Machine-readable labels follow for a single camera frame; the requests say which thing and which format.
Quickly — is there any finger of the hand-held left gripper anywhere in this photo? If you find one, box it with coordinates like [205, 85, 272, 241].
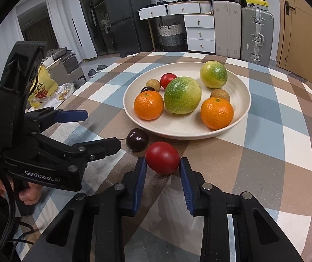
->
[24, 108, 89, 132]
[45, 137, 122, 167]

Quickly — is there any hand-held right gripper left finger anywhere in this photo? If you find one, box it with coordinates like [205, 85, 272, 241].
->
[22, 157, 148, 262]

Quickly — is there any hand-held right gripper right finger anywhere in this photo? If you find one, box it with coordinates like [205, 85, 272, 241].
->
[180, 157, 305, 262]

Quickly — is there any red tomato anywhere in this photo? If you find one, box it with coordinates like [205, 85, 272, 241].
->
[160, 73, 177, 89]
[145, 141, 180, 175]

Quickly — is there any orange tangerine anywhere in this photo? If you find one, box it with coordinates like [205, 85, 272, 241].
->
[200, 97, 234, 130]
[134, 91, 164, 121]

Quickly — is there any cream round plate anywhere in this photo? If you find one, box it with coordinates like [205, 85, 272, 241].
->
[123, 62, 252, 141]

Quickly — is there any brown longan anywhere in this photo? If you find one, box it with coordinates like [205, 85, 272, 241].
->
[146, 79, 162, 93]
[210, 88, 231, 103]

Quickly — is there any large green guava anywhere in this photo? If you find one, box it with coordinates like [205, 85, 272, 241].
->
[164, 76, 202, 114]

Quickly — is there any yellow-green guava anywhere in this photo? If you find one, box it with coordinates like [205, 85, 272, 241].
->
[200, 60, 228, 89]

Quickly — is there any person's left hand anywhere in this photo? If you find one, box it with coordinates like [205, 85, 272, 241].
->
[0, 176, 44, 206]

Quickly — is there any clear plastic food package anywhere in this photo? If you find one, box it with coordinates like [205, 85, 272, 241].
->
[55, 83, 76, 101]

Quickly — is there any yellow plastic bag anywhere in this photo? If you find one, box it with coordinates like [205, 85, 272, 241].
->
[27, 64, 59, 108]

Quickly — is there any checked tablecloth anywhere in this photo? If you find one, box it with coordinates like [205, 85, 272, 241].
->
[20, 51, 312, 262]

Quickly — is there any dark grey refrigerator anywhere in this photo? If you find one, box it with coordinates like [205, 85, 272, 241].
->
[101, 0, 154, 58]

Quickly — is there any woven laundry basket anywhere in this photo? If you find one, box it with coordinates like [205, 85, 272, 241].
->
[157, 22, 186, 48]

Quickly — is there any white drawer dresser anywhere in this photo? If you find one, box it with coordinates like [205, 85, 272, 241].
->
[138, 2, 216, 53]

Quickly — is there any beige suitcase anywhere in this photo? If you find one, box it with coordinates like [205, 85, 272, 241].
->
[212, 0, 242, 60]

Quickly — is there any silver suitcase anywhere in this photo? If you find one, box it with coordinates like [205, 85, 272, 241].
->
[240, 6, 274, 66]

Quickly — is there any wooden door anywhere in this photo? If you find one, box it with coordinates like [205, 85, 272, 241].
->
[276, 0, 312, 88]

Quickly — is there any yellow and black box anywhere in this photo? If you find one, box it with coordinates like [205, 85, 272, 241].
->
[245, 0, 269, 11]

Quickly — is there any black cable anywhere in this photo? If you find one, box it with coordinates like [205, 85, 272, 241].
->
[0, 142, 35, 252]

